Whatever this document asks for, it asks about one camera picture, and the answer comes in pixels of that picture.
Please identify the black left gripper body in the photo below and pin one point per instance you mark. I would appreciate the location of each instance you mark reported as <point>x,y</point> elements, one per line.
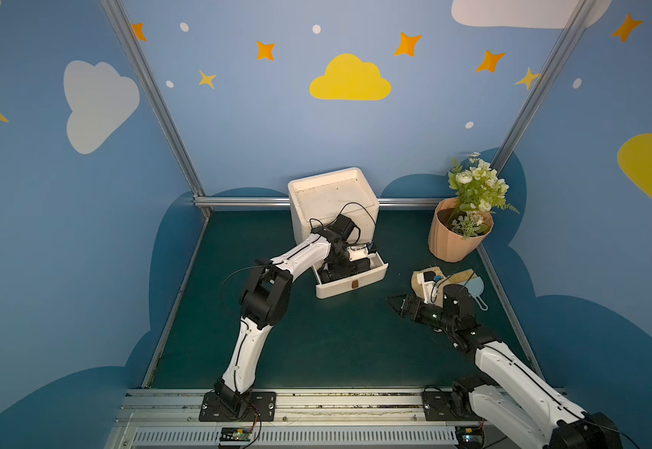
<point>348,267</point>

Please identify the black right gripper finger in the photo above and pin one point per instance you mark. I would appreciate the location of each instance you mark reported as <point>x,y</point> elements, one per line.
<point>396,299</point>
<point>397,307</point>

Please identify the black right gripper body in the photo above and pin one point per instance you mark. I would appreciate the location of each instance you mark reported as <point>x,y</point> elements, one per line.
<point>413,307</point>

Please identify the white bottom drawer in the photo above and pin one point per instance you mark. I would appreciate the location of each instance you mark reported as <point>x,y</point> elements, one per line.
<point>376,273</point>

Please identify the black umbrella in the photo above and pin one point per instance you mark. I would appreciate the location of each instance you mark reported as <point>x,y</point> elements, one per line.
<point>357,267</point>

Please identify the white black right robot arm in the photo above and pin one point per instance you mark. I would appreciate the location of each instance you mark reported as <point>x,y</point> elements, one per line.
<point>506,393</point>

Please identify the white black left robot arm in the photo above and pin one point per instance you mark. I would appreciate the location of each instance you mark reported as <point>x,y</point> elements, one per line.
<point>266,296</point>

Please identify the white drawer cabinet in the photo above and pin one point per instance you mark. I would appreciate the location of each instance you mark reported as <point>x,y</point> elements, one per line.
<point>320,198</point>

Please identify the beige glove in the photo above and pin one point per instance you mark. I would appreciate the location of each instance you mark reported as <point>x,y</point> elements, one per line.
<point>441,286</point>

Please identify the white green artificial flowers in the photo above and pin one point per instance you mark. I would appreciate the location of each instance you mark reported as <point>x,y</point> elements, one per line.
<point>479,191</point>

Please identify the right green circuit board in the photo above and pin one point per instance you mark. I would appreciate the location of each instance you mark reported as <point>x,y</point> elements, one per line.
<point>470,437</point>

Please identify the green circuit board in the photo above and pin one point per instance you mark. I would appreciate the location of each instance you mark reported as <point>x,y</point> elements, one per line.
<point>470,437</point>
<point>236,436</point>

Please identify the left green circuit board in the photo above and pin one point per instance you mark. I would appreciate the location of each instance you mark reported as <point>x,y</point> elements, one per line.
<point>236,436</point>

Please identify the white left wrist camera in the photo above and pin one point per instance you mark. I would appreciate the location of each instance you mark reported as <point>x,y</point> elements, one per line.
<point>361,251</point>

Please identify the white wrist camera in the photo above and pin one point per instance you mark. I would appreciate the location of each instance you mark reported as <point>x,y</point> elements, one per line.
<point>427,284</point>
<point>361,251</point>

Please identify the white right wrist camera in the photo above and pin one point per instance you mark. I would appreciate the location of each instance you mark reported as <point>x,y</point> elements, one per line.
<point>427,284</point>

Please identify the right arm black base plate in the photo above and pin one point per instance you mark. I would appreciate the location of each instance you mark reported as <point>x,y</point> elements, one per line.
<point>443,406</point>

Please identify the horizontal aluminium frame rail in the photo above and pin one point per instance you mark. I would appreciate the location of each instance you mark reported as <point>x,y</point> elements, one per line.
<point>206,202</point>

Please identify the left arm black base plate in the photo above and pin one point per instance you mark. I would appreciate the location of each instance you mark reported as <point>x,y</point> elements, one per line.
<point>258,405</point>

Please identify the left aluminium frame post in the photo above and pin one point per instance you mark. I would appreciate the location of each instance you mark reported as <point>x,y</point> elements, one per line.
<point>118,18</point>

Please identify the aluminium frame post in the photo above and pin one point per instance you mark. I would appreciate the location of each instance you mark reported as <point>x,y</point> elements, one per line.
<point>118,18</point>
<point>563,48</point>

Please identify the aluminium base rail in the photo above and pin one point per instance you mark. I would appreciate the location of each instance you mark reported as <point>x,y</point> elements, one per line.
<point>304,418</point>

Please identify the right aluminium frame post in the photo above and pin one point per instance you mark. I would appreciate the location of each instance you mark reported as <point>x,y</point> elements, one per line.
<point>563,48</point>

